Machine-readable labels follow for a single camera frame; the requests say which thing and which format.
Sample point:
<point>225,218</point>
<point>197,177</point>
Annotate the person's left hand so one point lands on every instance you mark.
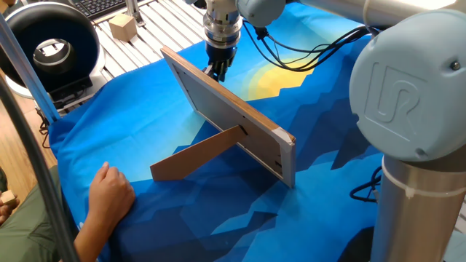
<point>6,214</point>

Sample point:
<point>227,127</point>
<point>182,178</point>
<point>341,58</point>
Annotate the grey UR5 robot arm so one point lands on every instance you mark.
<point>407,91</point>

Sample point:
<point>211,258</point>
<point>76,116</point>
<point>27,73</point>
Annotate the aluminium frame post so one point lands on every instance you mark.
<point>29,72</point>

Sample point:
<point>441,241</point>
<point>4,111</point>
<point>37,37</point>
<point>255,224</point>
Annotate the small wooden cube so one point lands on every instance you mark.
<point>7,198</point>

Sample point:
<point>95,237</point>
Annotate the wooden picture frame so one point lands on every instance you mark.
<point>233,113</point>

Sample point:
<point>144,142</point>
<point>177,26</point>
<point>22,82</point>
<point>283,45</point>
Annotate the large wooden cube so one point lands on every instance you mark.
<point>123,28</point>

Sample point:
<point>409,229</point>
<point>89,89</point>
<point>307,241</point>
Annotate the person's right hand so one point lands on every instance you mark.
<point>111,196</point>

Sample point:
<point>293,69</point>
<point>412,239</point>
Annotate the person's right forearm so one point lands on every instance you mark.
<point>91,244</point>

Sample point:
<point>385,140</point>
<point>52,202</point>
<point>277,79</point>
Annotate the black foreground tube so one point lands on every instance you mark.
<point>55,218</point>

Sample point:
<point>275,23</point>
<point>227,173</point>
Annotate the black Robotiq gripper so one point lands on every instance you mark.
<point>221,54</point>

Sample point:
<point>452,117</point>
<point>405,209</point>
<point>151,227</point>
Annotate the blue landscape print cloth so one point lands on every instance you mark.
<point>309,182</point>

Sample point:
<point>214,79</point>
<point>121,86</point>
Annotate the black keyboard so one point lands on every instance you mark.
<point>98,6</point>

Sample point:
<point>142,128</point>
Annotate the metal stand bracket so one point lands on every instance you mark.
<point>133,11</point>

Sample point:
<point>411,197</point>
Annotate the green trousers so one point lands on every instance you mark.
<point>22,240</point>

